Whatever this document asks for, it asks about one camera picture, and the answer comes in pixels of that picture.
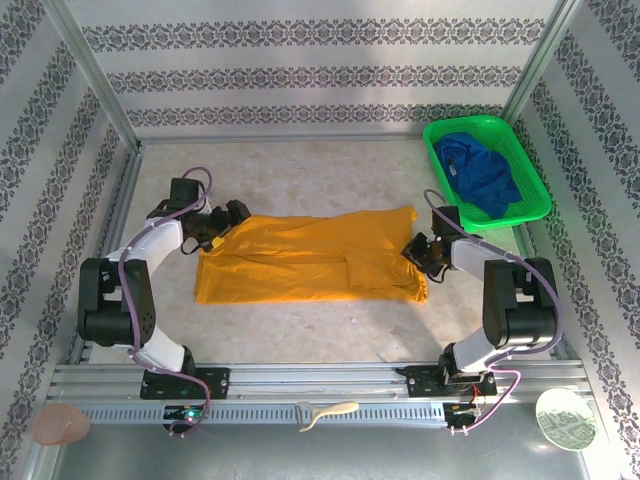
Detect long aluminium base rail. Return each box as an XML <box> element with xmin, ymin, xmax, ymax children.
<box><xmin>47</xmin><ymin>362</ymin><xmax>594</xmax><ymax>402</ymax></box>

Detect slotted grey cable duct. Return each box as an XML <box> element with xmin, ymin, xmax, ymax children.
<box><xmin>79</xmin><ymin>402</ymin><xmax>447</xmax><ymax>427</ymax></box>

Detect orange t-shirt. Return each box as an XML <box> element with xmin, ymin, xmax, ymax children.
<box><xmin>193</xmin><ymin>204</ymin><xmax>430</xmax><ymax>306</ymax></box>

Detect green plastic mesh basket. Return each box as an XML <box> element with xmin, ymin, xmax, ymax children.
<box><xmin>422</xmin><ymin>114</ymin><xmax>553</xmax><ymax>231</ymax></box>

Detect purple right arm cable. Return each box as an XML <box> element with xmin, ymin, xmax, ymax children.
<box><xmin>423</xmin><ymin>188</ymin><xmax>564</xmax><ymax>435</ymax></box>

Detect cream handled peeler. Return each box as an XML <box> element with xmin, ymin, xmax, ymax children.
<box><xmin>294</xmin><ymin>400</ymin><xmax>360</xmax><ymax>434</ymax></box>

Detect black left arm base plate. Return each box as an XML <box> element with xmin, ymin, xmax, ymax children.
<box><xmin>139</xmin><ymin>367</ymin><xmax>232</xmax><ymax>400</ymax></box>

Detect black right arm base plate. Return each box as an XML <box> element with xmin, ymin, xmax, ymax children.
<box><xmin>405</xmin><ymin>366</ymin><xmax>499</xmax><ymax>399</ymax></box>

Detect green patterned round disc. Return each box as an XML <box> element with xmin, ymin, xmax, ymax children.
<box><xmin>534</xmin><ymin>388</ymin><xmax>599</xmax><ymax>452</ymax></box>

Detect aluminium frame post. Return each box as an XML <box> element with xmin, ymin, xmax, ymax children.
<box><xmin>42</xmin><ymin>0</ymin><xmax>141</xmax><ymax>149</ymax></box>
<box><xmin>501</xmin><ymin>0</ymin><xmax>584</xmax><ymax>121</ymax></box>

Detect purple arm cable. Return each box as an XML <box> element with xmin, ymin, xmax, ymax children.
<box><xmin>423</xmin><ymin>188</ymin><xmax>564</xmax><ymax>435</ymax></box>
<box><xmin>117</xmin><ymin>166</ymin><xmax>215</xmax><ymax>437</ymax></box>

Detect blue cloth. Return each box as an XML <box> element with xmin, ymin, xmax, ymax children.
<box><xmin>432</xmin><ymin>130</ymin><xmax>522</xmax><ymax>220</ymax></box>

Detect small circuit board green light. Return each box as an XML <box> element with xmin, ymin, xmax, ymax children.
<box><xmin>163</xmin><ymin>404</ymin><xmax>207</xmax><ymax>425</ymax></box>

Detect pink round disc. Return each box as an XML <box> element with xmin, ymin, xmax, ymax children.
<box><xmin>32</xmin><ymin>403</ymin><xmax>92</xmax><ymax>446</ymax></box>

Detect small circuit board red wires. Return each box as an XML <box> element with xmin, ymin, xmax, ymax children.
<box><xmin>446</xmin><ymin>401</ymin><xmax>484</xmax><ymax>424</ymax></box>

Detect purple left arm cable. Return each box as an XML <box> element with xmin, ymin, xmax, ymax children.
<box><xmin>117</xmin><ymin>166</ymin><xmax>215</xmax><ymax>437</ymax></box>

